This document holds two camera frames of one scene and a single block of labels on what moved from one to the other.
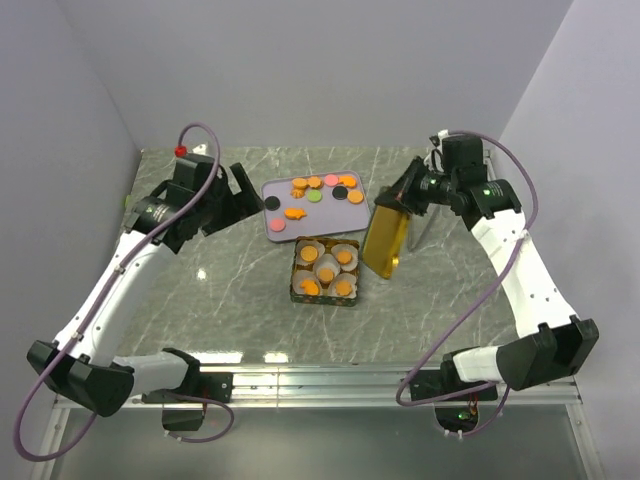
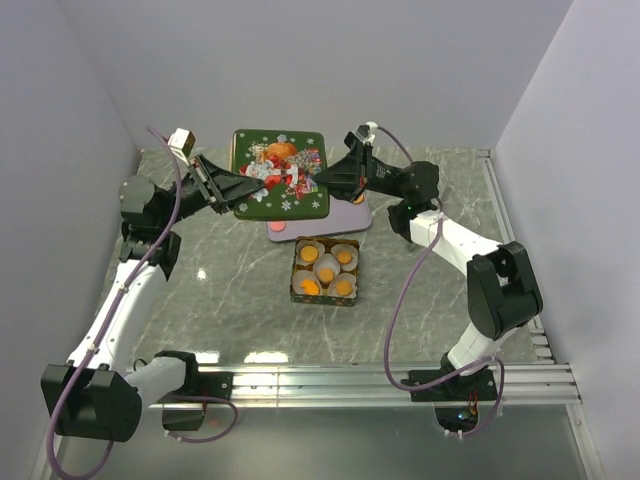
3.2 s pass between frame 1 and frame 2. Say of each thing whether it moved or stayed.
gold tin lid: moved
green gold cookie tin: stayed
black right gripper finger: moved
